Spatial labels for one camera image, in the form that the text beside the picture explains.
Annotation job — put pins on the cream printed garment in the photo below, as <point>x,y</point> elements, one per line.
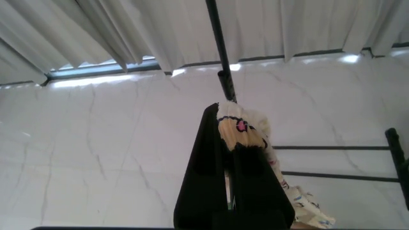
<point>243,134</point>

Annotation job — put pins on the black clothes rack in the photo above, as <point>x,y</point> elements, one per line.
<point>220,41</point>

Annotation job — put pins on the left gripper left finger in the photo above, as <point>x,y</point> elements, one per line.
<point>201,185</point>

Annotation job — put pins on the window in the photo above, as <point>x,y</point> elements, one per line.
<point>96,69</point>

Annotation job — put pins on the white curtain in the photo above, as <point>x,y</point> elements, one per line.
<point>271,25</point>
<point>32,41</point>

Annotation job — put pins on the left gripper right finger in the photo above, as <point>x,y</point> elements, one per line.
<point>255,191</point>

